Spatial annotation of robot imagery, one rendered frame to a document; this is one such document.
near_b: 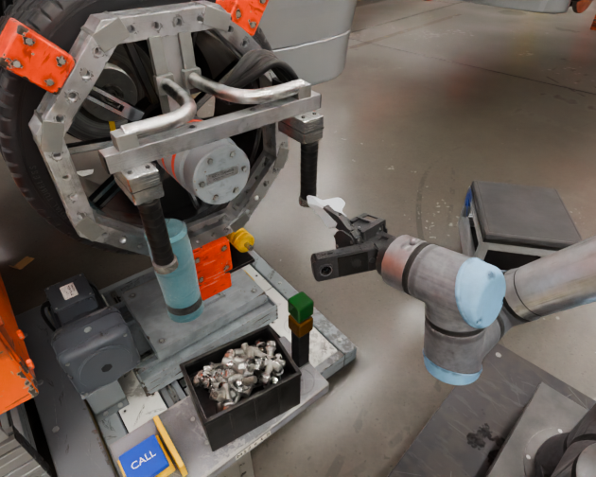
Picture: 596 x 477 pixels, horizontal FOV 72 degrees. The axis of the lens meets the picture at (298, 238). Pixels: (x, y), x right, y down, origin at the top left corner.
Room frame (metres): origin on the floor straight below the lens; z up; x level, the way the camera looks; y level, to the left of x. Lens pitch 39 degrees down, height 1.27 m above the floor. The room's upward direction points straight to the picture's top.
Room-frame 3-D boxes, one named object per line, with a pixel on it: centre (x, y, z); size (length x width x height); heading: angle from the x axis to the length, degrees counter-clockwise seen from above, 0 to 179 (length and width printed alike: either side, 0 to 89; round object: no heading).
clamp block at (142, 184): (0.58, 0.26, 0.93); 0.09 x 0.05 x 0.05; 38
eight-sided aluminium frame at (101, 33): (0.85, 0.26, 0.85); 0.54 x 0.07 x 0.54; 128
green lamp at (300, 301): (0.55, -0.01, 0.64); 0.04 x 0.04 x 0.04; 38
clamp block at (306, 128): (0.79, 0.00, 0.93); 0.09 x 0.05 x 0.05; 38
